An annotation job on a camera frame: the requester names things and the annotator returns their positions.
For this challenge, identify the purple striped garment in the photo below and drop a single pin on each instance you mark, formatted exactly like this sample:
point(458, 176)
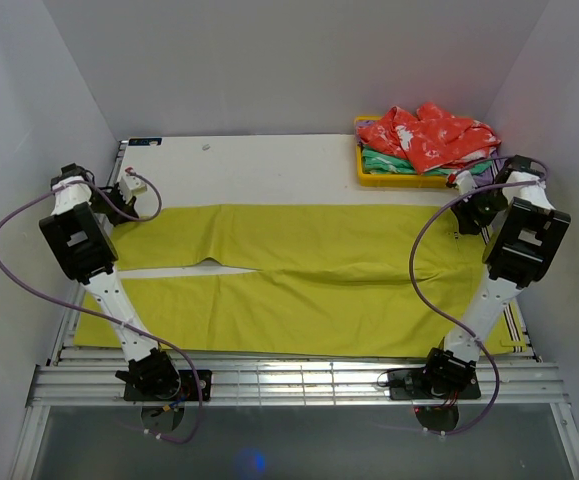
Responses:
point(489, 174)

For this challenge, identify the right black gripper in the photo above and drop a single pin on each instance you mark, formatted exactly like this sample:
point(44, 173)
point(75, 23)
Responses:
point(465, 214)

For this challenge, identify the green folded garment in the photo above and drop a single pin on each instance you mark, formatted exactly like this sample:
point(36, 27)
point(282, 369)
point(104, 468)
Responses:
point(374, 162)

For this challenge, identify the yellow-green trousers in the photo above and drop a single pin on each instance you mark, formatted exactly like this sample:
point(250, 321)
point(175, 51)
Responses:
point(329, 280)

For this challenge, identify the blue label sticker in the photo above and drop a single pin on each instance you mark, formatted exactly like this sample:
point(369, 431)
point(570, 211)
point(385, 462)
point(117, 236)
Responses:
point(147, 142)

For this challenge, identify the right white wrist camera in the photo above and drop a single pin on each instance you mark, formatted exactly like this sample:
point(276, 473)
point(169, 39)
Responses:
point(462, 182)

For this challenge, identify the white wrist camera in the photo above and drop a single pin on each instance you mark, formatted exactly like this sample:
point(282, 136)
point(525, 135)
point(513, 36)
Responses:
point(462, 182)
point(130, 185)

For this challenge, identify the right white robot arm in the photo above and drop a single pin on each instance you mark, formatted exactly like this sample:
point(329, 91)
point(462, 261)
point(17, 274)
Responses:
point(518, 253)

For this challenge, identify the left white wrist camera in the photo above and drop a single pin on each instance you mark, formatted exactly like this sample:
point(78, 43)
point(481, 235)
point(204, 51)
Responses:
point(130, 185)

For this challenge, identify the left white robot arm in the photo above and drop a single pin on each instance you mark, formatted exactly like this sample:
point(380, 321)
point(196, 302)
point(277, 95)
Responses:
point(75, 232)

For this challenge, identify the red white patterned garment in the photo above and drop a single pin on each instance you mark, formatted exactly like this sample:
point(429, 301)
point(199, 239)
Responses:
point(430, 138)

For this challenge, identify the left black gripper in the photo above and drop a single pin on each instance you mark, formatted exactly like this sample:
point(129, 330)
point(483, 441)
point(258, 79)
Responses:
point(127, 209)

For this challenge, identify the yellow plastic tray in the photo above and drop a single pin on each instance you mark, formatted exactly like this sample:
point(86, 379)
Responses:
point(405, 181)

